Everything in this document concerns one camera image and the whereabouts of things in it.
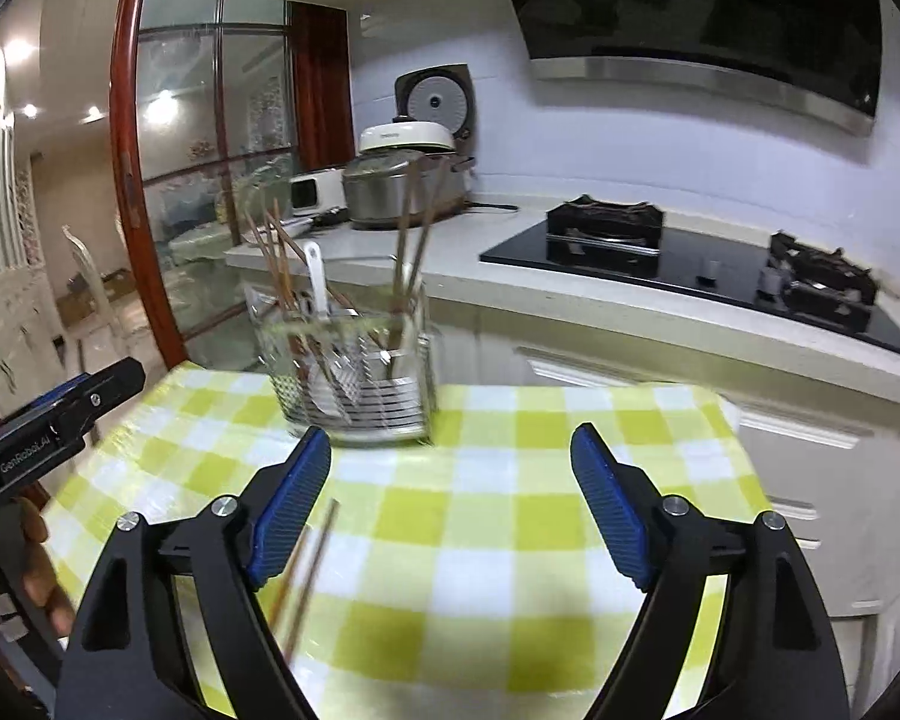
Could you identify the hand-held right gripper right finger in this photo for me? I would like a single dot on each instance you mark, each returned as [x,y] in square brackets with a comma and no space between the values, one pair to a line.
[607,510]

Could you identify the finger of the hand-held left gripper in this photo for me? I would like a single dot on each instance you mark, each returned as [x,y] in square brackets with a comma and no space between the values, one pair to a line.
[97,394]

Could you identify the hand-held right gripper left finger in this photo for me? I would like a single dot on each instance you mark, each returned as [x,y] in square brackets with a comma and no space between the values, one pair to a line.
[292,510]

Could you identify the wooden chopstick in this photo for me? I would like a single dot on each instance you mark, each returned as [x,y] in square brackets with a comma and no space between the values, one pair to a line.
[315,577]
[429,217]
[407,225]
[280,240]
[292,585]
[266,255]
[289,270]

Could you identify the white plastic spoon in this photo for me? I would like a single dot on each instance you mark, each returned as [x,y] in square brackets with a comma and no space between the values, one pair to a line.
[316,277]

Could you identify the person's left hand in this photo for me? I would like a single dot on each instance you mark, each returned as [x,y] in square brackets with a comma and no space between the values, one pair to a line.
[41,562]

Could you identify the green checked tablecloth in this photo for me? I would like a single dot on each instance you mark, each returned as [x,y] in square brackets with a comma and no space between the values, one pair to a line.
[495,540]

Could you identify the white chair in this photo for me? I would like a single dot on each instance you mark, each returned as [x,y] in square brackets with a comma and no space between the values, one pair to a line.
[90,277]

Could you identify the white base cabinets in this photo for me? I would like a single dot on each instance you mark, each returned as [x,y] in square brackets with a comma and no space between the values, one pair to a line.
[795,465]

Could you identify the stove knob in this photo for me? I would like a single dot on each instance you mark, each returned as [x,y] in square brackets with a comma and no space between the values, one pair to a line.
[771,281]
[712,271]

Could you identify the black glass cooktop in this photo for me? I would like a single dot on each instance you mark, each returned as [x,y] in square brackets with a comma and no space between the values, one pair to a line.
[682,259]

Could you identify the black gas burner grate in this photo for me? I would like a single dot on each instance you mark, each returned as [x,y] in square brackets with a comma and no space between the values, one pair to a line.
[604,229]
[825,281]

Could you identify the white kitchen counter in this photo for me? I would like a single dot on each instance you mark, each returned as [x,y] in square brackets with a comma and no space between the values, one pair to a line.
[457,270]

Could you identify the glass door panel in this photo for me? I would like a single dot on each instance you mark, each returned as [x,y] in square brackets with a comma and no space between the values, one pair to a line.
[195,127]

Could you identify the small white appliance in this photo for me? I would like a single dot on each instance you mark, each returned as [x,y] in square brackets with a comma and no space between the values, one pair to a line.
[315,191]

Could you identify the steel cooker with white lid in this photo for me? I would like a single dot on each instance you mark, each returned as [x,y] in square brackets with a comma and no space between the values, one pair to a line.
[375,191]

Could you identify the rice cooker with round panel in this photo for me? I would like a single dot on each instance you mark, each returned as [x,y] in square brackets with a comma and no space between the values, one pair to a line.
[435,101]

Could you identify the black range hood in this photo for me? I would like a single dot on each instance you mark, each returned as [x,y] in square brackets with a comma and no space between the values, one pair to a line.
[682,7]

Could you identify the red wooden door frame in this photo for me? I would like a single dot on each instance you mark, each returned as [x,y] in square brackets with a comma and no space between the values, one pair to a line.
[139,240]

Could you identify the red wooden door post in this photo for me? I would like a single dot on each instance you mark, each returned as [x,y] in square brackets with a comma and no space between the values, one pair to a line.
[319,90]

